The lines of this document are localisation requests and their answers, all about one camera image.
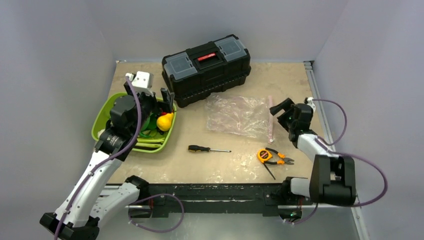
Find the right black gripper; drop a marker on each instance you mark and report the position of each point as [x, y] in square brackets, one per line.
[288, 111]

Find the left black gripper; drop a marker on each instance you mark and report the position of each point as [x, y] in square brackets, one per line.
[167, 98]

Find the yellow pear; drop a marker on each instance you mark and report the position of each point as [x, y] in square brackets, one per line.
[164, 122]

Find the clear zip top bag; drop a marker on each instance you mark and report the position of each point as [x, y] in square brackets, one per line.
[238, 115]

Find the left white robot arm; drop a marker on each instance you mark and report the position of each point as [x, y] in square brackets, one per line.
[81, 215]

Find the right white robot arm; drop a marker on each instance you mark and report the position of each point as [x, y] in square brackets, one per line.
[332, 179]

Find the green leafy vegetable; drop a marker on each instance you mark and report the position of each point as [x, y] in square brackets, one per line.
[149, 128]

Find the orange tape measure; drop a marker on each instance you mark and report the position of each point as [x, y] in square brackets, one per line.
[264, 155]

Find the orange black pliers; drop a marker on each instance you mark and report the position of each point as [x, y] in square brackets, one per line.
[277, 159]

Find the green celery stalks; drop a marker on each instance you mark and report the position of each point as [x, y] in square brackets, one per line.
[152, 143]

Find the black plastic toolbox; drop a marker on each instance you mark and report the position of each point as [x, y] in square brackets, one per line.
[197, 72]

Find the black yellow screwdriver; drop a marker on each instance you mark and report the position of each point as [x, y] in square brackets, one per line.
[197, 148]

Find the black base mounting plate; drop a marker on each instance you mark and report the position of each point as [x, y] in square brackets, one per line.
[162, 199]

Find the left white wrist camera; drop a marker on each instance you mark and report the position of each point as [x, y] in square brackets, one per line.
[142, 79]

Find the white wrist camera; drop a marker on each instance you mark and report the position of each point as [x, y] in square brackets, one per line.
[310, 102]
[142, 79]

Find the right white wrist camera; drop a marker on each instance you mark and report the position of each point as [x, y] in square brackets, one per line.
[310, 102]

